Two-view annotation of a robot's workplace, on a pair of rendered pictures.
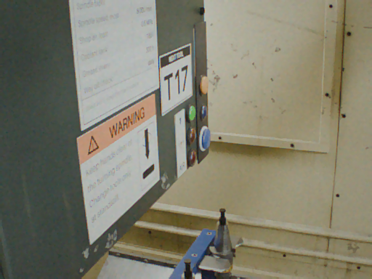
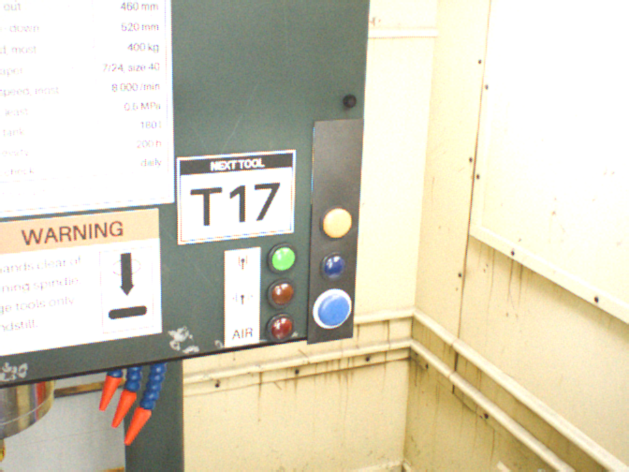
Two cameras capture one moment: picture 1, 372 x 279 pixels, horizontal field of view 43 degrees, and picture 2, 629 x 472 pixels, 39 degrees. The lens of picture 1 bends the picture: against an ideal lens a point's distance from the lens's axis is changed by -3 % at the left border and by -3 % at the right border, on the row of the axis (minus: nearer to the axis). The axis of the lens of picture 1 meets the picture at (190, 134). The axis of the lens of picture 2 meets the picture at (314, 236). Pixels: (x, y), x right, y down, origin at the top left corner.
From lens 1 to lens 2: 0.53 m
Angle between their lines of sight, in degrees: 41
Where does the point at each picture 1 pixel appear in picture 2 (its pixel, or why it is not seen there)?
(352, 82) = not seen: outside the picture
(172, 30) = (230, 124)
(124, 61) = (70, 152)
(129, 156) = (73, 279)
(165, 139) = (189, 280)
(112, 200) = (21, 323)
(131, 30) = (95, 113)
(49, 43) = not seen: outside the picture
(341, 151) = not seen: outside the picture
